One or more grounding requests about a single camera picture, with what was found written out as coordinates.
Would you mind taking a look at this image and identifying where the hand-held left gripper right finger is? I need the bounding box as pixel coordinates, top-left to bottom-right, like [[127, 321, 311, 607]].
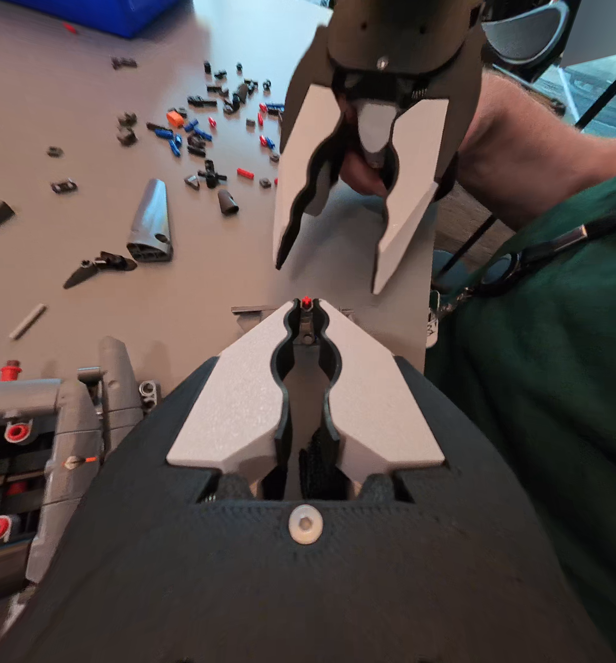
[[312, 299, 447, 496]]

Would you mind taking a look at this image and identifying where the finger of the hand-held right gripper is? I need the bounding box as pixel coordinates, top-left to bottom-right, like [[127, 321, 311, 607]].
[[272, 83, 347, 271], [371, 97, 451, 296]]

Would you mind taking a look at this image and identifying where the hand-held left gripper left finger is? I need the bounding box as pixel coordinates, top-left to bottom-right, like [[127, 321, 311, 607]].
[[165, 299, 302, 498]]

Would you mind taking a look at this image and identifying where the grey lego part red pin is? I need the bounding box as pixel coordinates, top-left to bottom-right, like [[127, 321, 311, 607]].
[[231, 296, 355, 347]]

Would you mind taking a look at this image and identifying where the person's right forearm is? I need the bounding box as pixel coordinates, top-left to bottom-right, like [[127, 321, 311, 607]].
[[455, 70, 616, 231]]

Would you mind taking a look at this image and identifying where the pile of small lego pieces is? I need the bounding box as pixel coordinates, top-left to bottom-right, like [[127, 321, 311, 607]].
[[46, 56, 287, 217]]

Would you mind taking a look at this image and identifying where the partly built lego car model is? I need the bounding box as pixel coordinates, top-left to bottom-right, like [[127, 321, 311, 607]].
[[0, 336, 162, 614]]

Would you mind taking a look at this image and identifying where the large grey lego panel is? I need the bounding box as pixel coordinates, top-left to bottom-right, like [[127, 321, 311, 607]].
[[126, 177, 175, 263]]

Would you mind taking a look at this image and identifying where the black lego blade assembly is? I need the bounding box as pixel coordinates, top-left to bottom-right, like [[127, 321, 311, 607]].
[[62, 251, 139, 291]]

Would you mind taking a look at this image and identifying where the light grey lego axle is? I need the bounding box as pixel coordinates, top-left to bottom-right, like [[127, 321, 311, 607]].
[[9, 302, 48, 342]]

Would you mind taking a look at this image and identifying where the person's right hand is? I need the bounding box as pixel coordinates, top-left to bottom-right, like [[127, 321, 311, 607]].
[[339, 147, 392, 198]]

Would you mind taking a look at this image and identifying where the black office chair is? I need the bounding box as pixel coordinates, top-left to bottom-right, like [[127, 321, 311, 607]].
[[481, 0, 572, 70]]

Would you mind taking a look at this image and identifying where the plain blue plastic bin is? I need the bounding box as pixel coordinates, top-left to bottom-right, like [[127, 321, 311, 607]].
[[8, 0, 184, 38]]

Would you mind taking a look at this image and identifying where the metal lanyard hook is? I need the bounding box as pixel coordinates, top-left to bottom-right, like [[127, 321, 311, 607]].
[[426, 287, 474, 349]]

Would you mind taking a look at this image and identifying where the black lanyard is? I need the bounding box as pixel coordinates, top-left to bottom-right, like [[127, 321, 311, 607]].
[[474, 199, 616, 300]]

